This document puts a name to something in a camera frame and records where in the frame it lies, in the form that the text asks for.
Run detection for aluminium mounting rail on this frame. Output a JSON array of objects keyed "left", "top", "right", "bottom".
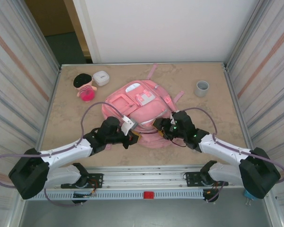
[{"left": 15, "top": 165, "right": 274, "bottom": 190}]

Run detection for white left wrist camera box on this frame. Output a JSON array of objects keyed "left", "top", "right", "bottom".
[{"left": 122, "top": 115, "right": 138, "bottom": 136}]

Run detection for pink backpack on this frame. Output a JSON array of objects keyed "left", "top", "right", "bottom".
[{"left": 101, "top": 63, "right": 184, "bottom": 149}]

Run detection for white slotted cable duct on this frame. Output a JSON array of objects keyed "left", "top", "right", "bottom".
[{"left": 37, "top": 190, "right": 205, "bottom": 201}]

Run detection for white square case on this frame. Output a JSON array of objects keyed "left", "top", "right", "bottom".
[{"left": 92, "top": 70, "right": 110, "bottom": 86}]

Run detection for thin black cable loop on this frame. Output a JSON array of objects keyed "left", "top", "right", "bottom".
[{"left": 170, "top": 139, "right": 187, "bottom": 148}]

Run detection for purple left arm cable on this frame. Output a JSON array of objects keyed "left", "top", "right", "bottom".
[{"left": 0, "top": 101, "right": 131, "bottom": 207}]

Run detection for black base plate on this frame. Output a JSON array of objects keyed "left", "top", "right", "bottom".
[
  {"left": 185, "top": 170, "right": 229, "bottom": 187},
  {"left": 60, "top": 173, "right": 104, "bottom": 189}
]

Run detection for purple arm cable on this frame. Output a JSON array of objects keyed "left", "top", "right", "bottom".
[
  {"left": 0, "top": 101, "right": 131, "bottom": 207},
  {"left": 174, "top": 107, "right": 284, "bottom": 204}
]

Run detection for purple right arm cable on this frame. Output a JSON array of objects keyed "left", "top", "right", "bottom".
[{"left": 174, "top": 107, "right": 284, "bottom": 204}]

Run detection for thin red black wires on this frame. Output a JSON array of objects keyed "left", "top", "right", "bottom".
[
  {"left": 202, "top": 181, "right": 221, "bottom": 201},
  {"left": 72, "top": 178, "right": 102, "bottom": 199}
]

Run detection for grey cup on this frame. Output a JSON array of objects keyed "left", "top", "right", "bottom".
[{"left": 195, "top": 80, "right": 210, "bottom": 97}]

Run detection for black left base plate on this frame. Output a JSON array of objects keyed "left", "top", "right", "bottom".
[{"left": 60, "top": 173, "right": 104, "bottom": 189}]

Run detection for plush doll black hair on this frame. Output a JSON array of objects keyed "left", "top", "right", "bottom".
[{"left": 73, "top": 73, "right": 98, "bottom": 103}]

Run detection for blue binder clip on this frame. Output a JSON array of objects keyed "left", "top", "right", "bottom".
[{"left": 244, "top": 189, "right": 254, "bottom": 207}]

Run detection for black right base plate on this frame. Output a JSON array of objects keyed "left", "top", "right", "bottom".
[{"left": 185, "top": 170, "right": 229, "bottom": 187}]

